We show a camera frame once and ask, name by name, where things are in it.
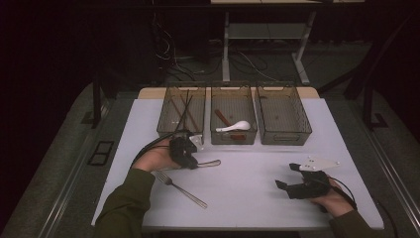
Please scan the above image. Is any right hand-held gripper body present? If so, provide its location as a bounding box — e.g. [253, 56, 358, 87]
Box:
[287, 156, 341, 200]

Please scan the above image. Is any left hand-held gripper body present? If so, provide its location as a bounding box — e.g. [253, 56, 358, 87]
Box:
[169, 130, 205, 163]

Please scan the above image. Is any translucent grey plastic bin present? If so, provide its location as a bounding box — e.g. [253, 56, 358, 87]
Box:
[210, 86, 259, 146]
[157, 86, 207, 146]
[255, 86, 313, 147]

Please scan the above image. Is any white ceramic spoon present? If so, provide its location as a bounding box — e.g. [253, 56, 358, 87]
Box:
[215, 120, 252, 134]

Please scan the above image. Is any person's left hand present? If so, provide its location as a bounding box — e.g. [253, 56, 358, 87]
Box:
[132, 138, 181, 173]

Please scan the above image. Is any person's right hand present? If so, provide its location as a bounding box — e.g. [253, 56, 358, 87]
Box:
[308, 181, 355, 218]

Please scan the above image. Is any metal fork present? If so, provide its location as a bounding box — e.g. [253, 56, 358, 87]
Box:
[154, 170, 209, 210]

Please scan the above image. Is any black metal stand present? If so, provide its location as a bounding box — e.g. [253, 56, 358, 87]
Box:
[317, 13, 420, 132]

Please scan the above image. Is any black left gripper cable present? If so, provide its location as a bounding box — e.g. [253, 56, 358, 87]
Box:
[130, 134, 172, 168]

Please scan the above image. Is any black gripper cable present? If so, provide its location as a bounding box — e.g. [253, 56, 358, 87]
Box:
[328, 177, 358, 211]
[130, 134, 172, 168]

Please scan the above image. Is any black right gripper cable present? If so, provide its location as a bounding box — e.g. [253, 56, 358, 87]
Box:
[328, 177, 358, 211]

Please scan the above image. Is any tangle of floor cables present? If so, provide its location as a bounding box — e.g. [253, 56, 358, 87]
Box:
[152, 13, 278, 83]

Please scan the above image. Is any black floor socket frame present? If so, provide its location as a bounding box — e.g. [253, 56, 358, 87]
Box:
[87, 141, 116, 167]

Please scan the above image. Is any metal floor rail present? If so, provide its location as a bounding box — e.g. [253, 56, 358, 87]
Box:
[38, 130, 100, 238]
[370, 143, 420, 226]

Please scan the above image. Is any white metal desk frame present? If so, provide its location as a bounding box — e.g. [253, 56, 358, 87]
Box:
[210, 0, 366, 86]

